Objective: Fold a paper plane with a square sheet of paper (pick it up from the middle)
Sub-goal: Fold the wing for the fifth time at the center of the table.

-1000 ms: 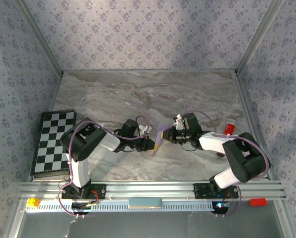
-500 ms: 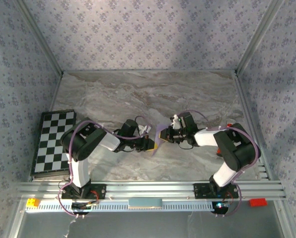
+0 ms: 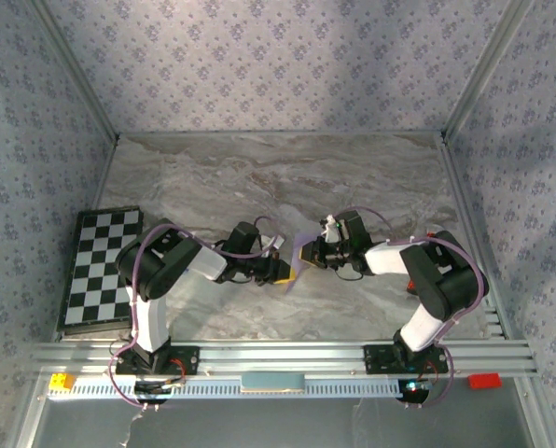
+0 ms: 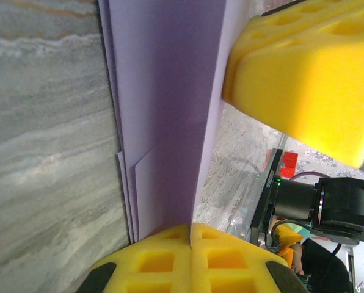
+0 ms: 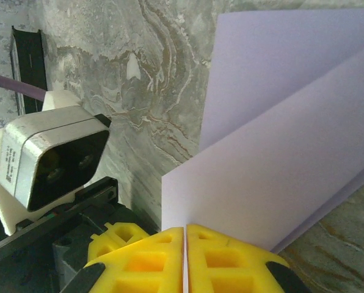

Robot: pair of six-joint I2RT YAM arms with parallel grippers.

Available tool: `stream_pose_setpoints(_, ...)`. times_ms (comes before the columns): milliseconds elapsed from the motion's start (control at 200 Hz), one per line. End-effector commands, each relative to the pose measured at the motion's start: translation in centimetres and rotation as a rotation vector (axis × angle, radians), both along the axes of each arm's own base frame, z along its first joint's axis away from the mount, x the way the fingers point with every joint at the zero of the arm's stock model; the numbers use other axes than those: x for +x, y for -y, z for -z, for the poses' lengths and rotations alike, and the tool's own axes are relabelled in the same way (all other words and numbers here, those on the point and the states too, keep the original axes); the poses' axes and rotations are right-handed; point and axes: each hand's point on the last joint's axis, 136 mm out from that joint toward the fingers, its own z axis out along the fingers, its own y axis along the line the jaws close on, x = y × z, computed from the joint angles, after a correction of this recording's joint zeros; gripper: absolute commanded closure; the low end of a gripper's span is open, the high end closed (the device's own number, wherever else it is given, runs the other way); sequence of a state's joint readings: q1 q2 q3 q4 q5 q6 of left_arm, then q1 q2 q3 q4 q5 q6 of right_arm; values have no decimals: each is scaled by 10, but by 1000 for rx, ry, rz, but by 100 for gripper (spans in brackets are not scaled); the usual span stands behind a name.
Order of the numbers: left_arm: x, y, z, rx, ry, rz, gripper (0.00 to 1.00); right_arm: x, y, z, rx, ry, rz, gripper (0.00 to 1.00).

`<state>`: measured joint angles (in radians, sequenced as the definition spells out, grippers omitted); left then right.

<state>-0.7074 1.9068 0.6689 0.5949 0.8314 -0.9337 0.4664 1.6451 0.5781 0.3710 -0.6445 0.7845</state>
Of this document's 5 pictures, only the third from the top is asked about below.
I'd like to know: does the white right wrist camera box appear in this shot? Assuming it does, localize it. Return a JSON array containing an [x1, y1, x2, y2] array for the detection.
[[321, 214, 343, 245]]

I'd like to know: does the black controller board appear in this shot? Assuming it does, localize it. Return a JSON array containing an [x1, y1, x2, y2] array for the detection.
[[132, 378, 187, 406], [396, 377, 433, 405]]

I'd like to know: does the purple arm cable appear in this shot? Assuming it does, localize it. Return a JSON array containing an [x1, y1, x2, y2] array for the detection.
[[333, 205, 489, 411], [108, 215, 288, 413]]

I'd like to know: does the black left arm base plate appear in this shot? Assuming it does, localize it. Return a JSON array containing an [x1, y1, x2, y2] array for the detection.
[[114, 345, 201, 377]]

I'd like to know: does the aluminium table side rail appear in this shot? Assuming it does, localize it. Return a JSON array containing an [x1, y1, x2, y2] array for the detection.
[[89, 137, 121, 211], [438, 137, 510, 340]]

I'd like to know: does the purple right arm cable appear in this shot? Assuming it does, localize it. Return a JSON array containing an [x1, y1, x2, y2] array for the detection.
[[333, 205, 489, 411]]

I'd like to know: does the aluminium frame post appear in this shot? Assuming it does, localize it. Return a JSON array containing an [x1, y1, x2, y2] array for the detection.
[[440, 0, 538, 141], [28, 0, 120, 144]]

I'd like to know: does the black and white checkerboard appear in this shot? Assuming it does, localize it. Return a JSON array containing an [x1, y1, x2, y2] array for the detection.
[[56, 205, 146, 336]]

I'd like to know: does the lilac paper sheet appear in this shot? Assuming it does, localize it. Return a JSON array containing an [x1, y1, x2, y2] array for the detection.
[[285, 231, 321, 295]]

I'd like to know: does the aluminium mounting rail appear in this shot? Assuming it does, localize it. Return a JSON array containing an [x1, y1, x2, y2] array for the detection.
[[30, 340, 539, 378]]

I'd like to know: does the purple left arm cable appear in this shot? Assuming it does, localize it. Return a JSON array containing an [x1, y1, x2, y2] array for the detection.
[[108, 215, 288, 413]]

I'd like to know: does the aluminium table back rail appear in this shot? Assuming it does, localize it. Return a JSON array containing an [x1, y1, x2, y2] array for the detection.
[[117, 130, 447, 139]]

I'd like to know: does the white slotted cable duct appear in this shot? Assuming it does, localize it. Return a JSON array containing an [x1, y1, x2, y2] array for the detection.
[[47, 376, 400, 399]]

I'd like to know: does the red glitter tube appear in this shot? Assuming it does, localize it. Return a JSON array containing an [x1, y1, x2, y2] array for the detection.
[[406, 229, 440, 296]]

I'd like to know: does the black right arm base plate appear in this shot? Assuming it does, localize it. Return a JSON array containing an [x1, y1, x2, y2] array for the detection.
[[362, 343, 450, 376]]

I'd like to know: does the red toy brick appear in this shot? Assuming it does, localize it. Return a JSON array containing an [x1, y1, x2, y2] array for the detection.
[[467, 371, 502, 389]]

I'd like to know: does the yellow toy brick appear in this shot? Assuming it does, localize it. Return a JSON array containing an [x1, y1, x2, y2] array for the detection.
[[49, 372, 76, 391]]

